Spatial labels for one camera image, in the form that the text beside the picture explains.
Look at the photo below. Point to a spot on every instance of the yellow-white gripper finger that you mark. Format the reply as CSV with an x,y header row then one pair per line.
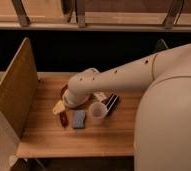
x,y
58,108

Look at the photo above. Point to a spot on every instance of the translucent white ceramic cup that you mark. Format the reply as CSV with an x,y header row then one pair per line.
x,y
97,112

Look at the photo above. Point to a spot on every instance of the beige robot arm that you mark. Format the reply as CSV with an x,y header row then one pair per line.
x,y
162,133

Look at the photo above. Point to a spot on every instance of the red ceramic bowl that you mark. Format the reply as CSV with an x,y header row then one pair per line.
x,y
64,90

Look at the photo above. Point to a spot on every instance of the dark red chili pepper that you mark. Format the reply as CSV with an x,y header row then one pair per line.
x,y
64,119

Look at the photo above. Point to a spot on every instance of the blue sponge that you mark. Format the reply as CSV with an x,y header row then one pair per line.
x,y
79,119

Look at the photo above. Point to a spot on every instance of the white snack packet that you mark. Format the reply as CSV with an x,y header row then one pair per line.
x,y
100,96

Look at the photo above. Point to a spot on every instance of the left wooden divider panel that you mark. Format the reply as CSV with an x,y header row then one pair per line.
x,y
17,88

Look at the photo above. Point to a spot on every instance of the black striped packet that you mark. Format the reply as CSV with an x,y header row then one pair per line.
x,y
111,103

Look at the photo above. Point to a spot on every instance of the wooden upper shelf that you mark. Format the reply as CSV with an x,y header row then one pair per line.
x,y
97,15

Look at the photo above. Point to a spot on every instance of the right dark divider panel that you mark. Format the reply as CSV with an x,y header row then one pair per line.
x,y
160,45

